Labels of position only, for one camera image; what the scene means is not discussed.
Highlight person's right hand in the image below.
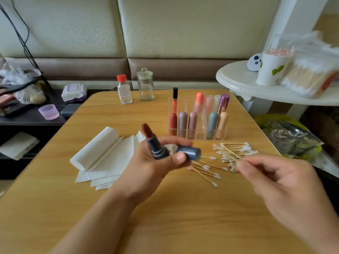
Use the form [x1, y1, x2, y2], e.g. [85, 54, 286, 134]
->
[234, 153, 339, 247]

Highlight navy lipstick cap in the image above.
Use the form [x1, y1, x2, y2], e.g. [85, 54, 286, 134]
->
[177, 146, 202, 161]

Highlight person's left forearm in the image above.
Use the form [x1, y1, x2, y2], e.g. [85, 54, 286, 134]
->
[50, 190, 136, 254]

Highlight red lipstick navy tube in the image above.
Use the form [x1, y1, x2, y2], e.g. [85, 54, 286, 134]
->
[141, 123, 170, 160]

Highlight black cables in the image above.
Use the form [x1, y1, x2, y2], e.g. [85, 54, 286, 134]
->
[0, 0, 48, 85]

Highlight yellow-green bin with bag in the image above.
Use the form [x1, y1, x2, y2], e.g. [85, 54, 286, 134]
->
[254, 114, 324, 159]

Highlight small purple plastic cup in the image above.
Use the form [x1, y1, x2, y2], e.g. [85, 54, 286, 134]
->
[38, 104, 60, 121]

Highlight white tissue sheet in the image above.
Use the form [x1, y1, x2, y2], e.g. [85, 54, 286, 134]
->
[164, 144, 180, 156]

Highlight pink tray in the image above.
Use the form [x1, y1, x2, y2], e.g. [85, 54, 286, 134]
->
[0, 92, 17, 106]

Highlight person's left hand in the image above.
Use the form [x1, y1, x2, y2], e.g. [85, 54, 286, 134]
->
[111, 136, 194, 207]

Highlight pile of cotton swabs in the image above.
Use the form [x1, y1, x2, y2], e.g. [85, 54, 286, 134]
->
[213, 141, 259, 173]

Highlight red lipstick dusty pink tube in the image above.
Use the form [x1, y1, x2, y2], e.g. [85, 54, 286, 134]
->
[189, 111, 198, 139]

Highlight clear bottle red cap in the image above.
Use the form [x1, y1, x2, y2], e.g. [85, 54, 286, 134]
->
[117, 74, 133, 105]

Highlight crumpled clear plastic bag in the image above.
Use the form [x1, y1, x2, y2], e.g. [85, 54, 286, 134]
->
[0, 58, 47, 105]

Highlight wet wipes pack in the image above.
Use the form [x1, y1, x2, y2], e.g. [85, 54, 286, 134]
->
[61, 83, 88, 103]

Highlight white power bank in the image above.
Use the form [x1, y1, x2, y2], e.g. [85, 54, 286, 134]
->
[0, 131, 40, 161]

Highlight person's right forearm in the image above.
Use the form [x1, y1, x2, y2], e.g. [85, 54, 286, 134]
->
[313, 209, 339, 254]

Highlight black low shelf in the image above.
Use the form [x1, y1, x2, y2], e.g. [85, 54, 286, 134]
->
[0, 90, 112, 178]

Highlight stack of white tissues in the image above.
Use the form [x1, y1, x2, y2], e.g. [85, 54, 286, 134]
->
[70, 126, 146, 191]

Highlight white round side table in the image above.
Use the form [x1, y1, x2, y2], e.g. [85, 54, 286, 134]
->
[216, 61, 339, 106]

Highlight clear acrylic lipstick organizer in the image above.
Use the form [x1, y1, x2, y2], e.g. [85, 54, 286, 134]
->
[172, 87, 231, 140]

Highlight white mug green leaf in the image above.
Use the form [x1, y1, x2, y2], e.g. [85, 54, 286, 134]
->
[256, 47, 295, 86]

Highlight red lipstick mauve tube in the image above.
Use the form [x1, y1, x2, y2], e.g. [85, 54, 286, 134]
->
[178, 111, 189, 139]

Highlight white panda figure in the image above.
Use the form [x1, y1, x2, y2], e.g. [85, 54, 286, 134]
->
[246, 53, 263, 72]

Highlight glass jar with lid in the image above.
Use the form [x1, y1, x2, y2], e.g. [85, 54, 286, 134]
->
[136, 67, 156, 101]

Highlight beige padded backrest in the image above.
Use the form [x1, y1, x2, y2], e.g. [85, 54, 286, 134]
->
[0, 0, 281, 90]

